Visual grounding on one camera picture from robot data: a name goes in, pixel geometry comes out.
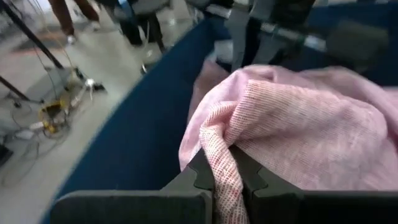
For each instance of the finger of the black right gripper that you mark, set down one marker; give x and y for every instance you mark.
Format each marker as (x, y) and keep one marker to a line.
(237, 40)
(265, 48)

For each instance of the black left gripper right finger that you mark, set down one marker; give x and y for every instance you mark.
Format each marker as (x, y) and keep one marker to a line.
(311, 207)

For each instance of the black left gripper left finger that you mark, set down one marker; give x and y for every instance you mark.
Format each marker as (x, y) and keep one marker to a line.
(140, 205)

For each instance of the pink knit garment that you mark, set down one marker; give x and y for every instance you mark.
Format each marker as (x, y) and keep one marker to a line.
(311, 124)

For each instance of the navy white striped fabric basket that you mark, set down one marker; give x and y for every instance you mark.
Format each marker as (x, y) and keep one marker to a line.
(140, 130)

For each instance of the person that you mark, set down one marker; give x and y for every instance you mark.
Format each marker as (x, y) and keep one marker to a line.
(66, 18)
(143, 21)

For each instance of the yellow power strip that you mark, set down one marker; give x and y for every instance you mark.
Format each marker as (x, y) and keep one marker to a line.
(53, 115)

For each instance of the black stand leg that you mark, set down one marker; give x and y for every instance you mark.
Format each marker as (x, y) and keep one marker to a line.
(31, 34)

